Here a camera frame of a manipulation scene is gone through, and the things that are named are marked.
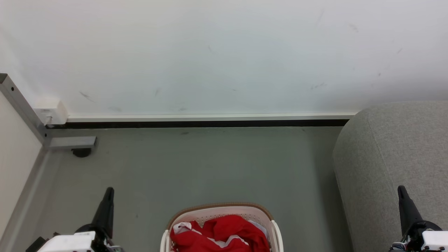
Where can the black caster wheel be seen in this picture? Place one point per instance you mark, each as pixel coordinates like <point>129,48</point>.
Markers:
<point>81,153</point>

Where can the grey fabric sofa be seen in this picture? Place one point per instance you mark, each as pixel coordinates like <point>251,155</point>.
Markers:
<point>385,150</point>

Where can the red garment with white stripes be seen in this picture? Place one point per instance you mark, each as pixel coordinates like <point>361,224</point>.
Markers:
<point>224,232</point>

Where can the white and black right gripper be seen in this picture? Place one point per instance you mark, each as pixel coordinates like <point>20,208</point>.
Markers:
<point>432,239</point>

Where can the white and black baseboard strip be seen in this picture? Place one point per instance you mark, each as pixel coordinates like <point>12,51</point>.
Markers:
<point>210,120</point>

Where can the white wall socket box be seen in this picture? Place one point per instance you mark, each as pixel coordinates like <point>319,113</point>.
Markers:
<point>52,112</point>

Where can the grey metal partition frame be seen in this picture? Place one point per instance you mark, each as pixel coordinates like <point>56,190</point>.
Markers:
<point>21,101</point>

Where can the white laundry basket brown rim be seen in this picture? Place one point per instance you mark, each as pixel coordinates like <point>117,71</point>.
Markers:
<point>224,210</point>

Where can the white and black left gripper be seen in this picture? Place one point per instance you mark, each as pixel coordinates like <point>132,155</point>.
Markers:
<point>75,242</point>

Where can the beige partition panel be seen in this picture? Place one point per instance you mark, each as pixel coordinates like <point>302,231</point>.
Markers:
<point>15,157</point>

